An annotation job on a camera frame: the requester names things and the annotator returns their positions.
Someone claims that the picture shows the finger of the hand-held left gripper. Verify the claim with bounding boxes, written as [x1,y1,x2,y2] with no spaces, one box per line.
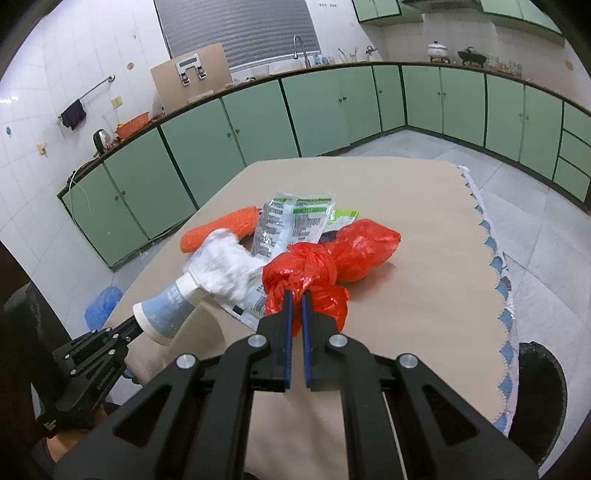
[59,338,134,412]
[52,318,145,371]

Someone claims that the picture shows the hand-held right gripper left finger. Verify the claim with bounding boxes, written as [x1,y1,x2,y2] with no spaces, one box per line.
[53,290,295,480]

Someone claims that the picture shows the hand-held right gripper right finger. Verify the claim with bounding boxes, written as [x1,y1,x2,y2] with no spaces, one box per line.
[300,290,539,480]

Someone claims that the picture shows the red plastic bag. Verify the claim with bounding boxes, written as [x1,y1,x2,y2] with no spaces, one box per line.
[262,219,402,334]

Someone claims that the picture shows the blue and white paper cup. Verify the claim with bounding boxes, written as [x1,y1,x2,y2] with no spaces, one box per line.
[133,272,205,345]

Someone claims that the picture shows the grey and white wrapper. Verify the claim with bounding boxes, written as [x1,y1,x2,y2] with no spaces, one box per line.
[253,193,296,259]

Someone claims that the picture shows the green and white wrapper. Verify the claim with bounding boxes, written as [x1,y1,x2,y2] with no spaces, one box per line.
[288,198,334,245]

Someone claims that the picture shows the light green wrapper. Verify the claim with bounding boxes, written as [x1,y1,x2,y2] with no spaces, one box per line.
[323,209,360,232]

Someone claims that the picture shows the orange foam net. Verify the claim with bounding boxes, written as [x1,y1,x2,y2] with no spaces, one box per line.
[181,206,262,254]

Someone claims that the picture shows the trash bin with black bag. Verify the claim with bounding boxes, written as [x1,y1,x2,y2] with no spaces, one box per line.
[516,342,568,468]

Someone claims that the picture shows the person's left hand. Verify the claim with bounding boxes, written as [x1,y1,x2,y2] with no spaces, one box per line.
[45,412,110,463]

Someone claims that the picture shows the blue plastic bag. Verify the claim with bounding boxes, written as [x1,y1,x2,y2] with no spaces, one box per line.
[84,286,123,330]

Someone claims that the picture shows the table with beige cloth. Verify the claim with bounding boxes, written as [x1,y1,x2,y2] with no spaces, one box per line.
[104,157,515,480]

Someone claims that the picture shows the orange basket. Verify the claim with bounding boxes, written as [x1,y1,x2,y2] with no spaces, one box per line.
[115,112,152,139]

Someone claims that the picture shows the dark cloth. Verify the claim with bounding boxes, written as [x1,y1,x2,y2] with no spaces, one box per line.
[61,100,87,131]

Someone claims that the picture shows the green base cabinets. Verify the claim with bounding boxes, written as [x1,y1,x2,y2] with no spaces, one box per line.
[58,62,591,271]

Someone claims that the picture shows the metal towel bar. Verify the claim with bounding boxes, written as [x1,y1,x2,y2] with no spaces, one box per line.
[58,75,116,121]

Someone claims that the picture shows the cardboard-wrapped water dispenser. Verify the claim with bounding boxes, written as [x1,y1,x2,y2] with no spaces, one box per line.
[150,44,230,100]

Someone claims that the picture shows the green drawer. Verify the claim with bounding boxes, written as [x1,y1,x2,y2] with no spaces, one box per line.
[561,102,591,139]
[554,159,591,201]
[558,131,591,167]

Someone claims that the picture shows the grey window blind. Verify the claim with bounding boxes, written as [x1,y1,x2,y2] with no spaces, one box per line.
[154,0,320,69]

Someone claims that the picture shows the black wok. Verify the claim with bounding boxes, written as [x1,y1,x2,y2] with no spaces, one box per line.
[457,46,488,68]

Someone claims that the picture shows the white cable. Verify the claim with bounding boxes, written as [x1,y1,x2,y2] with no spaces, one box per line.
[68,170,94,219]

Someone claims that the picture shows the green wall cabinets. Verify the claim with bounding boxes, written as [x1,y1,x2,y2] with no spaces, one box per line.
[352,0,561,34]

